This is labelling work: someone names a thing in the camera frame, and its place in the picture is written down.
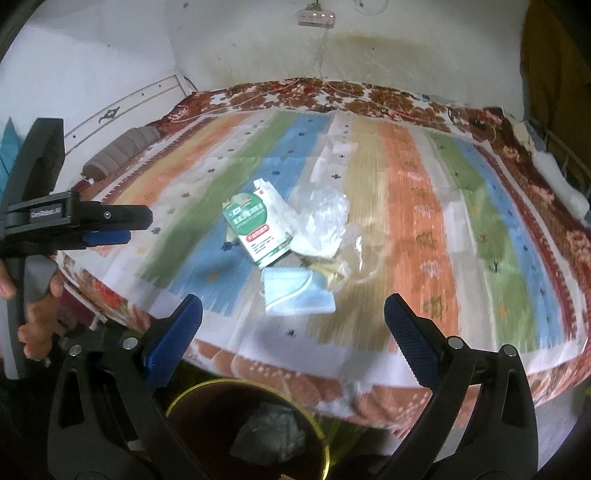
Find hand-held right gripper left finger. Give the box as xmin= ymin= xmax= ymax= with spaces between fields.
xmin=46 ymin=293 xmax=207 ymax=480

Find striped colourful woven mat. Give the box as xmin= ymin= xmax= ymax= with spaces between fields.
xmin=60 ymin=108 xmax=589 ymax=374

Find grey-brown striped bolster pillow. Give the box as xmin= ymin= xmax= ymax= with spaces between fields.
xmin=82 ymin=126 xmax=162 ymax=185

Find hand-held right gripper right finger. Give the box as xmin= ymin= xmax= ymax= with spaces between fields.
xmin=384 ymin=293 xmax=539 ymax=480

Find clear plastic wrapper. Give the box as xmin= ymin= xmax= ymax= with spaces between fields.
xmin=332 ymin=222 xmax=394 ymax=288

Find crumpled white tissue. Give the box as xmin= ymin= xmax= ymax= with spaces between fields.
xmin=229 ymin=401 xmax=310 ymax=462

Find white wire rack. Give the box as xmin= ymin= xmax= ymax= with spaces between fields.
xmin=526 ymin=115 xmax=591 ymax=195

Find white bed headboard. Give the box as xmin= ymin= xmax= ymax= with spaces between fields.
xmin=62 ymin=73 xmax=199 ymax=195

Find white paper trash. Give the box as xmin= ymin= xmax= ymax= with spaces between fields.
xmin=222 ymin=182 xmax=294 ymax=269

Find person's left hand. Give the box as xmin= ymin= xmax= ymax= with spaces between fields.
xmin=0 ymin=261 xmax=65 ymax=361

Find floral brown blanket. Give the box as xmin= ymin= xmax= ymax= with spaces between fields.
xmin=58 ymin=78 xmax=591 ymax=437

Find round gold-rimmed trash bin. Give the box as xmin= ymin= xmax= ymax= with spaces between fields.
xmin=164 ymin=378 xmax=331 ymax=480

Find white power strip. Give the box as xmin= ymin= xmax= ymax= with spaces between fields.
xmin=295 ymin=7 xmax=335 ymax=27

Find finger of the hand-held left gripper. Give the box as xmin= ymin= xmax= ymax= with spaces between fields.
xmin=76 ymin=202 xmax=154 ymax=232
xmin=51 ymin=229 xmax=133 ymax=254

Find blue face mask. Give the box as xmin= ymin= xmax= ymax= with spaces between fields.
xmin=261 ymin=268 xmax=337 ymax=317

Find white paper packet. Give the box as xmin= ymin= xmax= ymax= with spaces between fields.
xmin=252 ymin=178 xmax=301 ymax=232

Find yellow cloth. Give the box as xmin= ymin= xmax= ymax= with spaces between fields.
xmin=522 ymin=0 xmax=591 ymax=125

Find translucent plastic bag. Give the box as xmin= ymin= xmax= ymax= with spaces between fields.
xmin=288 ymin=182 xmax=352 ymax=259

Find yellow-green plastic stool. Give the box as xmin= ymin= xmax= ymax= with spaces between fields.
xmin=329 ymin=415 xmax=366 ymax=464

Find small gold wrapper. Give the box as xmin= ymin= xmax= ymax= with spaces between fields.
xmin=300 ymin=258 xmax=347 ymax=290

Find blue cloth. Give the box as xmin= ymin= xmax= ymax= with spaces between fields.
xmin=0 ymin=117 xmax=21 ymax=185

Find white pillow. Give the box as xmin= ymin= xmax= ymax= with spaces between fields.
xmin=531 ymin=150 xmax=590 ymax=217

